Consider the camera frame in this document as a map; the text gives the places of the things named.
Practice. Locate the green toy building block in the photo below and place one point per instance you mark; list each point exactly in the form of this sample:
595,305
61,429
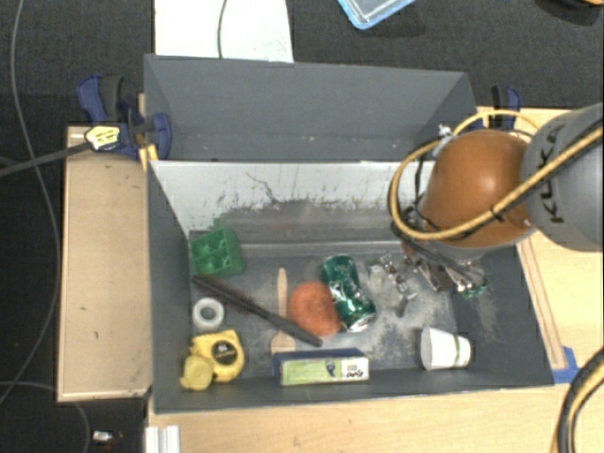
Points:
214,252

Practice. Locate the crushed green drink can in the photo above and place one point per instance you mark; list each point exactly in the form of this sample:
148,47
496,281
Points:
349,295

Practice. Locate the pale wooden spatula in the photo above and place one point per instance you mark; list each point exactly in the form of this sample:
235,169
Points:
282,290

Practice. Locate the white paper cup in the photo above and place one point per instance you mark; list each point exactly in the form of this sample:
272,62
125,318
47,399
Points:
441,348

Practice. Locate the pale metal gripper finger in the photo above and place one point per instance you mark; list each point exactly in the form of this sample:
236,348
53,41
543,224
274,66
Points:
405,295
384,276

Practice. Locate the long black brush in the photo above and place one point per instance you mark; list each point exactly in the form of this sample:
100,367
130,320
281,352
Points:
257,312

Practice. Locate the white tape roll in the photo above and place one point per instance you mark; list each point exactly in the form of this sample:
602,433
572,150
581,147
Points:
207,314

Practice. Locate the pale wood board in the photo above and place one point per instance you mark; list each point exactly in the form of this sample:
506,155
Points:
104,262

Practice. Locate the yellow crumpled lump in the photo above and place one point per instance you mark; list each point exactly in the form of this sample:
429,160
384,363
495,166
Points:
196,374

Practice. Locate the orange round fruit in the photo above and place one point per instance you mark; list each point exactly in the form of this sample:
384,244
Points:
313,307

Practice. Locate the yellow tape measure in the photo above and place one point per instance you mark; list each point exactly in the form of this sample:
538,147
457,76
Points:
222,352

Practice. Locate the green and blue box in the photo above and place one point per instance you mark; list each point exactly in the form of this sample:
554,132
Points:
321,368

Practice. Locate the grey metal bin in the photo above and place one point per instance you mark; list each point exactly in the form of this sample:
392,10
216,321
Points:
292,111

